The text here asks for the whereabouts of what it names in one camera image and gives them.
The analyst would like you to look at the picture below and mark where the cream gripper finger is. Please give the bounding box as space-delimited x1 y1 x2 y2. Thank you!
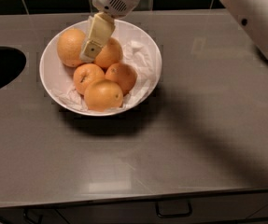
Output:
79 12 115 63

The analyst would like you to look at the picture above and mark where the large orange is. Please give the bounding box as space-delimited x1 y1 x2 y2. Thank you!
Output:
57 28 86 67

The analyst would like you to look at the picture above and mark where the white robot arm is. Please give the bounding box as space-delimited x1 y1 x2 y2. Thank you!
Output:
79 0 268 62

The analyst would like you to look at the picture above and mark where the white ceramic bowl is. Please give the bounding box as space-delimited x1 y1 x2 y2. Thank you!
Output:
39 18 163 118

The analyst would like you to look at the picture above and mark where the orange top middle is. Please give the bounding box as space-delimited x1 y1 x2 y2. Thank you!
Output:
94 37 123 69

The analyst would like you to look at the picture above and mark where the white crumpled paper liner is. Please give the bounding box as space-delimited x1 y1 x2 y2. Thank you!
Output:
50 32 155 112

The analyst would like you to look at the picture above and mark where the orange centre left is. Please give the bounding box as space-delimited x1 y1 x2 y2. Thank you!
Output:
73 63 105 95

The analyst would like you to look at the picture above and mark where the orange centre right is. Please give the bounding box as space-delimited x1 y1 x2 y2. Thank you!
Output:
106 63 137 95

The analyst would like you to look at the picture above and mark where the orange front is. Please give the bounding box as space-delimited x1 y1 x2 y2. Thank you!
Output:
84 79 123 112

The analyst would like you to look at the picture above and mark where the dark round sink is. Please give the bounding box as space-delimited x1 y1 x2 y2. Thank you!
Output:
0 47 26 89

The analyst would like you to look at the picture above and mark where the black drawer handle centre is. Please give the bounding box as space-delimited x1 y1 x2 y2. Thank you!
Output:
155 200 192 218

